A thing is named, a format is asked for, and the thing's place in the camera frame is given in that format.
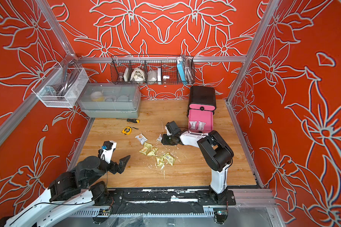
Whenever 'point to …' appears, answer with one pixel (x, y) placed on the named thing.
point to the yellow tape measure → (127, 130)
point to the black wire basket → (152, 70)
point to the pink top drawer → (202, 107)
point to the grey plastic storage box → (111, 100)
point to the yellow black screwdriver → (131, 120)
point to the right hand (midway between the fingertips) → (159, 141)
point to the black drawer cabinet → (202, 94)
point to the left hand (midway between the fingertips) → (122, 151)
